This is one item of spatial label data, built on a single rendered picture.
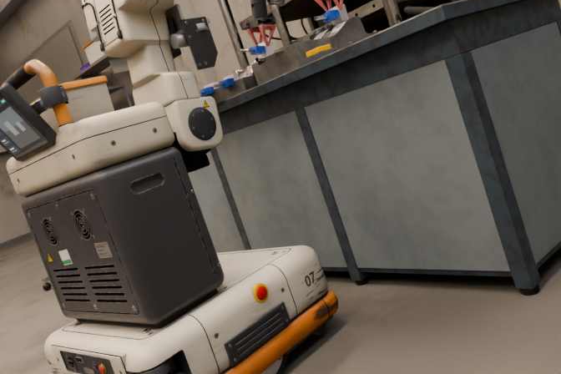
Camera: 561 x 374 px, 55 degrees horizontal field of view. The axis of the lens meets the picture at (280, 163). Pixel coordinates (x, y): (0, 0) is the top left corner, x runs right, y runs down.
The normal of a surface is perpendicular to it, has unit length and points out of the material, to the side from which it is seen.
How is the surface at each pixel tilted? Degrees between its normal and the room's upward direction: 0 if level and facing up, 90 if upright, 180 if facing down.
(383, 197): 90
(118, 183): 90
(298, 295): 90
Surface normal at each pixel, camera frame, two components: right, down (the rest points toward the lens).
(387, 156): -0.73, 0.30
